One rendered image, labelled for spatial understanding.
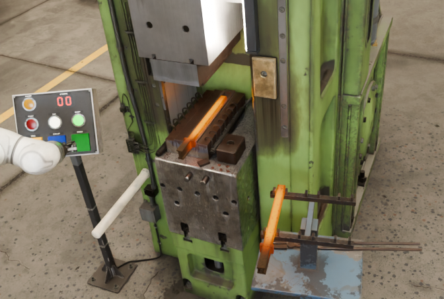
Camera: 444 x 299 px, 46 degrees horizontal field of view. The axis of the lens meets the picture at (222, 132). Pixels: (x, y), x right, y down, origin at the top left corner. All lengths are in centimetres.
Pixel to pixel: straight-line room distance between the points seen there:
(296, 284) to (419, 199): 155
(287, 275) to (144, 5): 113
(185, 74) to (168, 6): 27
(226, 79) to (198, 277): 101
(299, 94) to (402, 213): 147
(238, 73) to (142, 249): 124
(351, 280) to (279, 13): 101
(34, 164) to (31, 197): 198
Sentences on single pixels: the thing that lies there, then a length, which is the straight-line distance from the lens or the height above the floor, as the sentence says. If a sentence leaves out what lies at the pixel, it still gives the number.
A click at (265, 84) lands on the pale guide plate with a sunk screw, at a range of 200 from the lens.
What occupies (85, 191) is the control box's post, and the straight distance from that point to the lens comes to 260.
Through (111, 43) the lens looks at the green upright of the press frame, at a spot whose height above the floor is 133.
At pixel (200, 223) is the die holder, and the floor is 58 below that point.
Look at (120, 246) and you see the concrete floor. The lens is 319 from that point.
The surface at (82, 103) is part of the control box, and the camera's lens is 226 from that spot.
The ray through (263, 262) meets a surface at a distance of 173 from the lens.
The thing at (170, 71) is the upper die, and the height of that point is 132.
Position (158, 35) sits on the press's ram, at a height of 147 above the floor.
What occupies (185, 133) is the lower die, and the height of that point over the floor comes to 99.
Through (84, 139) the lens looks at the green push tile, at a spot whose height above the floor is 102.
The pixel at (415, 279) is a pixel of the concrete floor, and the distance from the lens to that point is 297.
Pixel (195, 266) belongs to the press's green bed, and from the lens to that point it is 274.
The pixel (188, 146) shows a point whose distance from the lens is 214.
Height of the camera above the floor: 227
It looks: 35 degrees down
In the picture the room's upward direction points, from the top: 6 degrees counter-clockwise
